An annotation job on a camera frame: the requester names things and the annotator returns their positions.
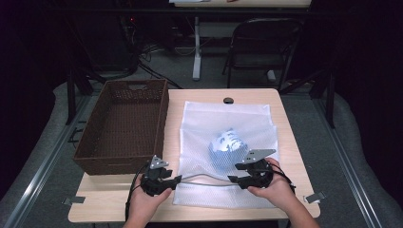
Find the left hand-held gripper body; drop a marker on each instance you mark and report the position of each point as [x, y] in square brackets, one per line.
[155, 183]

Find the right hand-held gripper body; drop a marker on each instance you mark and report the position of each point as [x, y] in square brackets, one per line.
[261, 174]

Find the blue and white cloth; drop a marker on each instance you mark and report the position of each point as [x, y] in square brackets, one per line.
[226, 145]

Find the white mesh laundry bag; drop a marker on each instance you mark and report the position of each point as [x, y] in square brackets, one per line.
[196, 139]

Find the brown woven basket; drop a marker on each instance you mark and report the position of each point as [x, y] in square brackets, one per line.
[126, 126]

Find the person's right hand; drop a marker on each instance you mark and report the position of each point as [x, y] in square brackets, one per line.
[278, 190]

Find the person's left hand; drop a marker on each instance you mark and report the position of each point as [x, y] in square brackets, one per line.
[144, 205]

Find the grey metal table clip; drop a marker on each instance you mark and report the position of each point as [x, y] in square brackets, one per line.
[314, 197]
[74, 200]

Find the black round table grommet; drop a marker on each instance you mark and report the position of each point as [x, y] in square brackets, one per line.
[228, 100]

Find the black metal stand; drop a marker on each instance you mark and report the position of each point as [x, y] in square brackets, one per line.
[71, 95]
[330, 101]

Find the black folding chair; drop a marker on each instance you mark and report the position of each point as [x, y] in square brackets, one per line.
[263, 60]

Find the white desk leg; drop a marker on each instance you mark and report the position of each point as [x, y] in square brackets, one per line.
[197, 57]

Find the aluminium floor rail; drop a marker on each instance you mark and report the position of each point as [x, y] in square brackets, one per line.
[348, 171]
[41, 171]

